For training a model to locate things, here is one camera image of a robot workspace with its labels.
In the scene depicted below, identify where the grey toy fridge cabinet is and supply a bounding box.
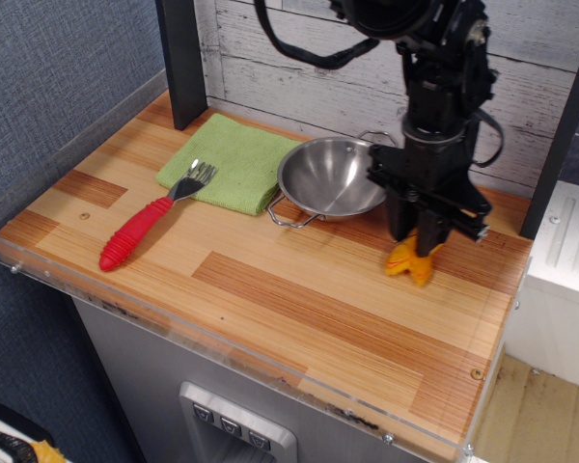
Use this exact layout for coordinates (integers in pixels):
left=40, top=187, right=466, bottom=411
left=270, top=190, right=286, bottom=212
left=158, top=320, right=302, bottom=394
left=69, top=293, right=445, bottom=463

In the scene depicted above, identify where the orange plush fish toy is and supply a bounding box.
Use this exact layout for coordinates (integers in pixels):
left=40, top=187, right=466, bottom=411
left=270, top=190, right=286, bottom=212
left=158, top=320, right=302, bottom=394
left=384, top=231, right=443, bottom=286

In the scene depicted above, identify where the red handled metal fork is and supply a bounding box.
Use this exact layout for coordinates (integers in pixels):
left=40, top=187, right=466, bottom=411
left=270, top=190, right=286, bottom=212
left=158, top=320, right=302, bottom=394
left=98, top=159, right=216, bottom=272

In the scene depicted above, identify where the silver dispenser button panel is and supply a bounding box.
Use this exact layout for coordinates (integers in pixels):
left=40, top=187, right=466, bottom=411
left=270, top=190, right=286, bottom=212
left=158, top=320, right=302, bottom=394
left=179, top=381, right=298, bottom=462

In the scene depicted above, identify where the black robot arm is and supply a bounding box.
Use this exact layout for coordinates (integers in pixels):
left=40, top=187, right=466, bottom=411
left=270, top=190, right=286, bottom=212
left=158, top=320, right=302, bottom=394
left=331, top=1, right=502, bottom=258

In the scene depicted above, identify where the stainless steel bowl with handles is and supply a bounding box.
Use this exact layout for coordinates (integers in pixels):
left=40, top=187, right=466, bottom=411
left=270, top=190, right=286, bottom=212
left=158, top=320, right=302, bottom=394
left=267, top=131, right=386, bottom=229

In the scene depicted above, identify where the yellow object bottom left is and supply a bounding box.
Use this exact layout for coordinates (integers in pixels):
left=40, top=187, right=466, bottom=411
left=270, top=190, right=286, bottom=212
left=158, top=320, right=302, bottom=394
left=30, top=440, right=69, bottom=463

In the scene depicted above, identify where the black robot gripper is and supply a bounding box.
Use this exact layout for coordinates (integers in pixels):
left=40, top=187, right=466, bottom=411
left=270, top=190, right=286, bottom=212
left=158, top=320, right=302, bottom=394
left=368, top=115, right=492, bottom=257

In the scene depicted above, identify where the dark right support post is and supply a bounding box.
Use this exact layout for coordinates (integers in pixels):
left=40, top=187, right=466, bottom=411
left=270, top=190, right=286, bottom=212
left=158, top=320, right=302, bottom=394
left=519, top=67, right=579, bottom=239

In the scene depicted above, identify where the dark support post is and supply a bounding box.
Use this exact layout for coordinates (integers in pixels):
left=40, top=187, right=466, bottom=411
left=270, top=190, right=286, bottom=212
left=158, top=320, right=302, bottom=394
left=155, top=0, right=207, bottom=130
left=519, top=67, right=579, bottom=239

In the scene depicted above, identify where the clear acrylic table guard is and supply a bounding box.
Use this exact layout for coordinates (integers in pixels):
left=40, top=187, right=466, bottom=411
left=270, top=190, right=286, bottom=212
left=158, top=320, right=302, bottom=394
left=0, top=75, right=530, bottom=462

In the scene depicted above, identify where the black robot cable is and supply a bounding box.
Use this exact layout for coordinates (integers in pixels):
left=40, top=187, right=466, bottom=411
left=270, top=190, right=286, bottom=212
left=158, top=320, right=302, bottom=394
left=253, top=0, right=382, bottom=71

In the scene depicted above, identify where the green folded cloth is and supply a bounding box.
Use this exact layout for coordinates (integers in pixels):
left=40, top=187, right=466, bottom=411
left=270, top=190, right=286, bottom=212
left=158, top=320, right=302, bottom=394
left=156, top=114, right=300, bottom=216

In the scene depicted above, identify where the white toy sink counter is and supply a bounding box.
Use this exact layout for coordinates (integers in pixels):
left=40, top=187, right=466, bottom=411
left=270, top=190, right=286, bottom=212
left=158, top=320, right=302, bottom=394
left=504, top=181, right=579, bottom=386

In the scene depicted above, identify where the dark left support post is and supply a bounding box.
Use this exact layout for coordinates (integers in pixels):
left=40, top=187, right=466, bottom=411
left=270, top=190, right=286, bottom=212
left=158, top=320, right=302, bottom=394
left=155, top=0, right=207, bottom=130

